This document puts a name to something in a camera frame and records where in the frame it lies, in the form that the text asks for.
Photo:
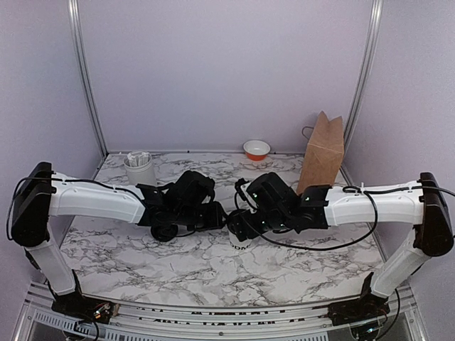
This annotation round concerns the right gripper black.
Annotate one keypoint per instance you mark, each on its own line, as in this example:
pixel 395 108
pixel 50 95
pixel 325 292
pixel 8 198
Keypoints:
pixel 246 217

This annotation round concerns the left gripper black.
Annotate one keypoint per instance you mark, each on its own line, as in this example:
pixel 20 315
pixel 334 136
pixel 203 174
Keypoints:
pixel 215 220

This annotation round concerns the black plastic cup lid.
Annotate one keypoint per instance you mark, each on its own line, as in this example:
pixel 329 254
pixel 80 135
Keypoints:
pixel 235 221

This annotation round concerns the white paper cup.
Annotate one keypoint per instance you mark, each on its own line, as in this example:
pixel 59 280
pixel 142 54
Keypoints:
pixel 243 243

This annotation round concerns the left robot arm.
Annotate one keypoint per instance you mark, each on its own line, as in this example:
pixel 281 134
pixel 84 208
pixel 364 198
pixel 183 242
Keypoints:
pixel 44 194

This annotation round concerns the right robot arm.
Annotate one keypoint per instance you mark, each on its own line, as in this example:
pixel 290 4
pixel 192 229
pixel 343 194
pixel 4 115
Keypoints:
pixel 419 203

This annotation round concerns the grey cylindrical canister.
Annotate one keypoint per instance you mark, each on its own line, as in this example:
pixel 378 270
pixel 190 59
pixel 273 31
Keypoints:
pixel 141 175

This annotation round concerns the orange white bowl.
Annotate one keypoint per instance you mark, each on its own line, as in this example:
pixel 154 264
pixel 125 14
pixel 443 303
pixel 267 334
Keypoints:
pixel 256 150

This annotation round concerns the white sugar packets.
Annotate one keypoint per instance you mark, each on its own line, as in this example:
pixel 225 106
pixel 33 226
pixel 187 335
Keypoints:
pixel 137 159

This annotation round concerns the brown paper bag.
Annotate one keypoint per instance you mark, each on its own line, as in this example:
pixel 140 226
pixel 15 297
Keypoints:
pixel 324 153

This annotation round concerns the front aluminium rail base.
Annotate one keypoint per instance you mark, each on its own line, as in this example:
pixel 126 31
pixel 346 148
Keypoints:
pixel 146 321

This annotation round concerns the right aluminium frame post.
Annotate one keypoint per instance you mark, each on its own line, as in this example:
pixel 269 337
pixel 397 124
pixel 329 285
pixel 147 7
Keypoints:
pixel 365 70

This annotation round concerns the aluminium frame post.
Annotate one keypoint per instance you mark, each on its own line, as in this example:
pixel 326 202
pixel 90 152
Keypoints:
pixel 76 29
pixel 365 70

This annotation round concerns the left aluminium frame post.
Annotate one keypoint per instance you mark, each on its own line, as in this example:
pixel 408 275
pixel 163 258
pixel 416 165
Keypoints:
pixel 76 29

